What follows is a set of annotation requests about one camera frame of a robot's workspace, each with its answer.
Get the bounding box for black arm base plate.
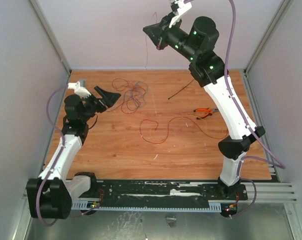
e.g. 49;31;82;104
69;178;249;208

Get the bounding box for dark purple wire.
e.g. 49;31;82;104
108;87;147;112

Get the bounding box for black zip tie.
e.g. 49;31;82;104
167;79;195;100

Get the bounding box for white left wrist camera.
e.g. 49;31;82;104
67;79;92;99

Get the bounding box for orange black needle-nose pliers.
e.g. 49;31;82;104
193;107;219;120

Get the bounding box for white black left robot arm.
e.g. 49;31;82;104
26;82;121;226

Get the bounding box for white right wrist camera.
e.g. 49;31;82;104
169;0;192;28

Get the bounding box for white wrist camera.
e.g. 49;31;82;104
169;0;192;28
67;79;92;99

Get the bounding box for grey slotted cable duct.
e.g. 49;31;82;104
71;198;222;213

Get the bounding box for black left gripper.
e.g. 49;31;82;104
80;85;121;122

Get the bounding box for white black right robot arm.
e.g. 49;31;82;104
142;13;266;199

